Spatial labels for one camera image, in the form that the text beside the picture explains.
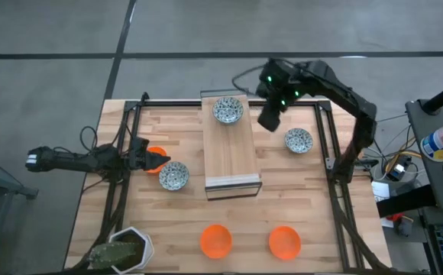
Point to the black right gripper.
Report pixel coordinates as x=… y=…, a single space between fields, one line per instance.
x=277 y=95

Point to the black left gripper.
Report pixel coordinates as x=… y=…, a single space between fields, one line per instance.
x=139 y=153

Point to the orange plastic mini bowl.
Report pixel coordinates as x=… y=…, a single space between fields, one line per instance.
x=158 y=149
x=216 y=241
x=285 y=243

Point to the blue patterned ceramic mini bowl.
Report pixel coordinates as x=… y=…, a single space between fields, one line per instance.
x=298 y=140
x=173 y=176
x=227 y=110

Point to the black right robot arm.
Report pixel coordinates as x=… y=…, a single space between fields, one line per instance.
x=355 y=105

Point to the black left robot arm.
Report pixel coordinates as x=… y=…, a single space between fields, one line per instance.
x=68 y=161

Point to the white hexagonal plant pot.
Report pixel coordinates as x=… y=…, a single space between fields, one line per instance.
x=147 y=244

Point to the green cactus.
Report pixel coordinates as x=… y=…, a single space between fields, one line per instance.
x=112 y=255

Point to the white paper sheet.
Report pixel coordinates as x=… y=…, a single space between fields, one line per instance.
x=380 y=191

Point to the small grey power adapter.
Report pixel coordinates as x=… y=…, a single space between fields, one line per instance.
x=398 y=171

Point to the small red object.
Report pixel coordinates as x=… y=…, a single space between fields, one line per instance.
x=395 y=217

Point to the grey glass side table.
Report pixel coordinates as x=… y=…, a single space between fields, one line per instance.
x=0 y=191

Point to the wooden shelf with black frame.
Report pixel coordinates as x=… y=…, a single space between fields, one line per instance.
x=231 y=153

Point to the black metal table frame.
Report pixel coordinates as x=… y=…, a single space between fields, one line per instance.
x=168 y=103

